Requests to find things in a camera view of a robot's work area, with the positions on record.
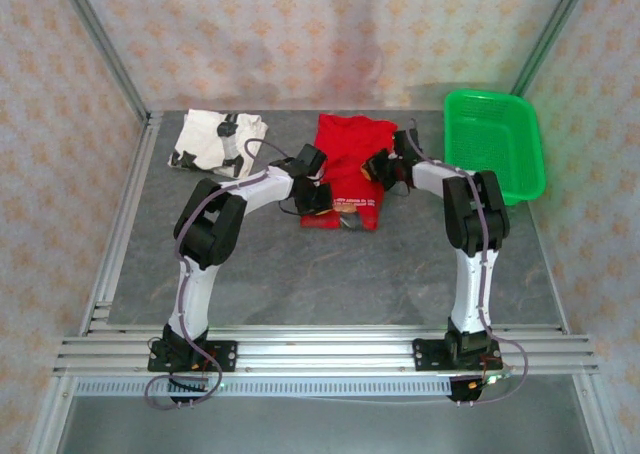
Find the red printed t-shirt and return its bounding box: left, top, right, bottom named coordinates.
left=299, top=113, right=401, bottom=234

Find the green plastic basket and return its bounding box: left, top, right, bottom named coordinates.
left=443, top=88, right=547, bottom=208

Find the white and black folded t-shirt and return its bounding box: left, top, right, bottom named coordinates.
left=167, top=107, right=271, bottom=178

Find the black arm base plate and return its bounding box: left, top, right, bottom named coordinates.
left=412, top=338, right=501, bottom=373
left=148, top=340, right=238, bottom=374

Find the grey slotted cable duct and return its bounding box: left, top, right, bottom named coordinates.
left=74, top=377, right=454, bottom=399

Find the aluminium frame post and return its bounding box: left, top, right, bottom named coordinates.
left=53, top=0, right=151, bottom=120
left=509, top=0, right=596, bottom=98

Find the aluminium frame leg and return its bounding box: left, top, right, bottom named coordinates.
left=24, top=373, right=76, bottom=454
left=574, top=373, right=626, bottom=454

